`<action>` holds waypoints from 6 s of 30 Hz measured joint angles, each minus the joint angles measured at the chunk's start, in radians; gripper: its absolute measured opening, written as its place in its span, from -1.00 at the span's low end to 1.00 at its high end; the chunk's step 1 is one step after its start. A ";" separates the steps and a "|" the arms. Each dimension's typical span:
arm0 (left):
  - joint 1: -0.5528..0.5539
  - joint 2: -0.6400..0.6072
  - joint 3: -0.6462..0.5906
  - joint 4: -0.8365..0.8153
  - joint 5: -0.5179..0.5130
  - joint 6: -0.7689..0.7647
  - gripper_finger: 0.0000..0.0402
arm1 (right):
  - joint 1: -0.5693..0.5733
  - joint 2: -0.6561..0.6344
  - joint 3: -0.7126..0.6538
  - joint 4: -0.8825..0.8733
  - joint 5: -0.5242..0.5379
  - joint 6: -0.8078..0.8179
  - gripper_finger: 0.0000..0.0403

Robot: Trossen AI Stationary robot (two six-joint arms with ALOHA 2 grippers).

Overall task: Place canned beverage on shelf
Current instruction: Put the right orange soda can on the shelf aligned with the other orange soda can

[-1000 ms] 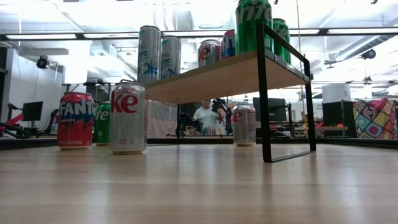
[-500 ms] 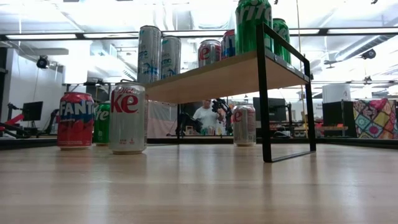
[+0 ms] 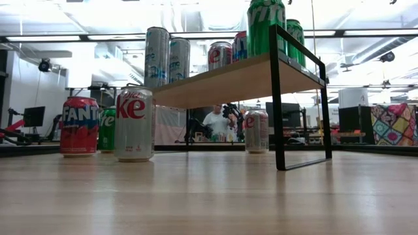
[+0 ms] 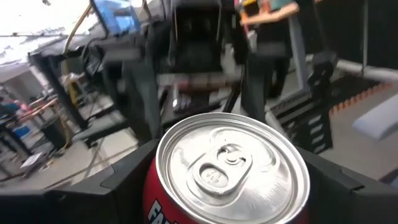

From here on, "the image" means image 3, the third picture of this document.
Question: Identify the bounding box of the silver Diet Coke can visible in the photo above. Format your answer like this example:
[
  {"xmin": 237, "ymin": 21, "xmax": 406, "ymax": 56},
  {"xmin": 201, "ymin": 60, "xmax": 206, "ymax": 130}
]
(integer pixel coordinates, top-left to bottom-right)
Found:
[
  {"xmin": 244, "ymin": 107, "xmax": 270, "ymax": 155},
  {"xmin": 207, "ymin": 40, "xmax": 234, "ymax": 72},
  {"xmin": 113, "ymin": 84, "xmax": 156, "ymax": 163}
]

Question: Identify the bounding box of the white Celsius slim can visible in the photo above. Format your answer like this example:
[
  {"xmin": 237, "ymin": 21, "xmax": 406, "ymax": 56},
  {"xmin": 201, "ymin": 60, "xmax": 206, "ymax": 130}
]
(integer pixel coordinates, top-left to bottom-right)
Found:
[{"xmin": 169, "ymin": 37, "xmax": 191, "ymax": 84}]

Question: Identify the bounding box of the red Fanta can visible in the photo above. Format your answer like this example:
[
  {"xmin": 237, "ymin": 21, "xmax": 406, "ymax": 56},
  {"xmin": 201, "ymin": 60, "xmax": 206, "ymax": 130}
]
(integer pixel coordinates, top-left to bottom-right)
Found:
[
  {"xmin": 231, "ymin": 31, "xmax": 248, "ymax": 63},
  {"xmin": 59, "ymin": 96, "xmax": 100, "ymax": 159}
]

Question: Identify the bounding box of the slim can black lid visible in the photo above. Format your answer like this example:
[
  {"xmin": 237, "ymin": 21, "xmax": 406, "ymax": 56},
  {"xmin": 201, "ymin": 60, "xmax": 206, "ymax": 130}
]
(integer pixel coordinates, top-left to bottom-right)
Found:
[{"xmin": 144, "ymin": 26, "xmax": 171, "ymax": 89}]

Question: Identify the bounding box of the green Sprite can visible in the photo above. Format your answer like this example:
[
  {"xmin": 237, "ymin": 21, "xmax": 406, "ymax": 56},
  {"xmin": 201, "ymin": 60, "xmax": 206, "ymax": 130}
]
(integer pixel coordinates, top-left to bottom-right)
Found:
[
  {"xmin": 246, "ymin": 0, "xmax": 287, "ymax": 59},
  {"xmin": 97, "ymin": 106, "xmax": 117, "ymax": 154},
  {"xmin": 286, "ymin": 18, "xmax": 307, "ymax": 69}
]

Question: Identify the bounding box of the person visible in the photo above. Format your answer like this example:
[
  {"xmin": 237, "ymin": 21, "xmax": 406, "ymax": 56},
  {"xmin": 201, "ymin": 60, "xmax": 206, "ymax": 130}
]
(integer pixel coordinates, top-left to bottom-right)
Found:
[{"xmin": 202, "ymin": 104, "xmax": 238, "ymax": 143}]

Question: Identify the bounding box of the black hanging cloth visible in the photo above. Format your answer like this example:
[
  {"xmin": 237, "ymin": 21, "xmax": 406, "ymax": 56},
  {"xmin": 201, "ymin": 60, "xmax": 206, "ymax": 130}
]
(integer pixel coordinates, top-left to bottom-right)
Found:
[{"xmin": 190, "ymin": 104, "xmax": 216, "ymax": 131}]

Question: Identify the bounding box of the white curtain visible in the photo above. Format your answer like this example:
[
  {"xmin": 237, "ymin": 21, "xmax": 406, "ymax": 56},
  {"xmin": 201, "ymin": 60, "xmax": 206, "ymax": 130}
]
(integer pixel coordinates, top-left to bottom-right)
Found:
[{"xmin": 155, "ymin": 104, "xmax": 189, "ymax": 146}]

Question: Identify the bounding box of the black computer monitor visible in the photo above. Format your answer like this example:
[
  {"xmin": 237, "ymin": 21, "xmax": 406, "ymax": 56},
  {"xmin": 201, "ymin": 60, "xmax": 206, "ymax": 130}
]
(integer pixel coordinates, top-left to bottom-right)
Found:
[{"xmin": 265, "ymin": 102, "xmax": 302, "ymax": 129}]

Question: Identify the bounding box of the black background cabinet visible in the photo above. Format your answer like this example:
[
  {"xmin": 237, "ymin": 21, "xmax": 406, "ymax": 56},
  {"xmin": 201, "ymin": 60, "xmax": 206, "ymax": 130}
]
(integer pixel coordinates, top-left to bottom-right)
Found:
[{"xmin": 338, "ymin": 104, "xmax": 373, "ymax": 145}]

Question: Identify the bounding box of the white round container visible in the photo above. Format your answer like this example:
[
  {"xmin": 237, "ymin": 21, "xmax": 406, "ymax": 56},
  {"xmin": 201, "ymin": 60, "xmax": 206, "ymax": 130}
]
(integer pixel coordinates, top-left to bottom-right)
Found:
[{"xmin": 338, "ymin": 87, "xmax": 369, "ymax": 108}]

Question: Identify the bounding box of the black ceiling spotlight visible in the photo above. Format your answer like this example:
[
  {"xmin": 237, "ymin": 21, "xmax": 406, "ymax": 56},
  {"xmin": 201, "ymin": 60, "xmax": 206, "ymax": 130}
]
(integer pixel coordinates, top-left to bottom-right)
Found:
[
  {"xmin": 38, "ymin": 57, "xmax": 53, "ymax": 73},
  {"xmin": 379, "ymin": 51, "xmax": 396, "ymax": 63}
]

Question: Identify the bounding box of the small black monitor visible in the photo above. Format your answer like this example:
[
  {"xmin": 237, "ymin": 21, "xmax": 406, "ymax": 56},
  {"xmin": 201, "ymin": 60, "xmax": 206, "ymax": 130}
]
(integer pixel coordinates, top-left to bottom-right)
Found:
[{"xmin": 22, "ymin": 106, "xmax": 46, "ymax": 128}]

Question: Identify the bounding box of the colourful patchwork quilt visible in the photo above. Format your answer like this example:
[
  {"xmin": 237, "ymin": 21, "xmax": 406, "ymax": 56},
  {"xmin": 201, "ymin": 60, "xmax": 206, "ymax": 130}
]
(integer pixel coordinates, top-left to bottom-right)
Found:
[{"xmin": 370, "ymin": 103, "xmax": 418, "ymax": 147}]

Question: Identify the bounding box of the red machine part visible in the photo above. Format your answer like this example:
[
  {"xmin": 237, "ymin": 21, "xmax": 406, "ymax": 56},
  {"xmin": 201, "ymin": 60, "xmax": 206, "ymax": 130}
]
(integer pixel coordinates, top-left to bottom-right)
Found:
[{"xmin": 0, "ymin": 119, "xmax": 26, "ymax": 134}]

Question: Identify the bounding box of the wooden shelf black metal frame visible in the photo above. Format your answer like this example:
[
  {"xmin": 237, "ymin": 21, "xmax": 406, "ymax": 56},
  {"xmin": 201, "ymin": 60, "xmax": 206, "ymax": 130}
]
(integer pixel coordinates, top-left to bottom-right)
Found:
[{"xmin": 152, "ymin": 23, "xmax": 333, "ymax": 172}]

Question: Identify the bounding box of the long ceiling light rail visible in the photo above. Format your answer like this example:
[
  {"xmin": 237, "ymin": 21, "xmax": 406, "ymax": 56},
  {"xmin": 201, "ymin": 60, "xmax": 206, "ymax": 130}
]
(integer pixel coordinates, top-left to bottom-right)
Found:
[{"xmin": 0, "ymin": 28, "xmax": 418, "ymax": 43}]

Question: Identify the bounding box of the grey ceiling duct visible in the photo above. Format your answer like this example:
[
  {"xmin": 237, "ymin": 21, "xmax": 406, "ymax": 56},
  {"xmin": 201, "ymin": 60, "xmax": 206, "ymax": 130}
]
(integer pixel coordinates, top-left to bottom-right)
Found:
[{"xmin": 351, "ymin": 35, "xmax": 418, "ymax": 65}]

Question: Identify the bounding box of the black curved hose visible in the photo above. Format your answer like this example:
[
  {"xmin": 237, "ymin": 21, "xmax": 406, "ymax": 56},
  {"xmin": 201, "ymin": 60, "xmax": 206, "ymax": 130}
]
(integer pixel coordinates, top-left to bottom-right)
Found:
[{"xmin": 0, "ymin": 129, "xmax": 33, "ymax": 147}]

